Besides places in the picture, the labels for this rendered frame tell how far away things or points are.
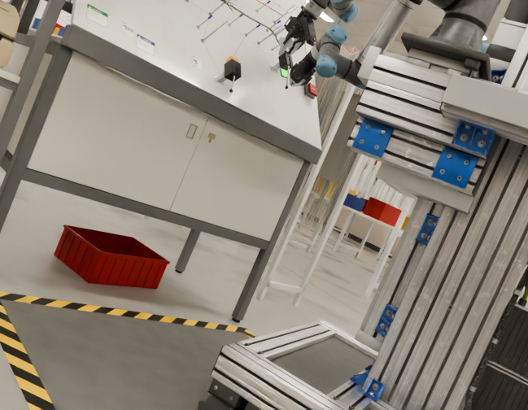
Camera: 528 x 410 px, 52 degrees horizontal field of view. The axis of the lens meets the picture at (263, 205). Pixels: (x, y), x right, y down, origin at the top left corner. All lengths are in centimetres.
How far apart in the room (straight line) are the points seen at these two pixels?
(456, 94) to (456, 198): 33
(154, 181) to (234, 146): 36
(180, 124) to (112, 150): 27
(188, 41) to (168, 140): 37
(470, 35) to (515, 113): 30
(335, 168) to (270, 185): 110
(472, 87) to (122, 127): 115
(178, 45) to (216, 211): 67
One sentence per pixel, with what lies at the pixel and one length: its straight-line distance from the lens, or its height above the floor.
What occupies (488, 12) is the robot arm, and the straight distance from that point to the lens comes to 158.
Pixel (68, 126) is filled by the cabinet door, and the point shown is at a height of 57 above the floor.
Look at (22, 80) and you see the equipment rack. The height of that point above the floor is 65.
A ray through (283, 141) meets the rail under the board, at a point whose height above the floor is 83.
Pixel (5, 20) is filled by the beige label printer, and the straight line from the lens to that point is 182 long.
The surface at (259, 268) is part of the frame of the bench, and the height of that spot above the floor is 27.
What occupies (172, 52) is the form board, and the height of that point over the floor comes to 94.
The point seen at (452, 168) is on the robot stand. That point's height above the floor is 89.
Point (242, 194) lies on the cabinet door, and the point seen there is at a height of 56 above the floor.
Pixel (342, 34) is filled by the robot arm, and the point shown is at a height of 125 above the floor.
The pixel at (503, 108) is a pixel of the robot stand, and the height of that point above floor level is 103.
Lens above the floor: 70
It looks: 4 degrees down
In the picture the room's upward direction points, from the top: 23 degrees clockwise
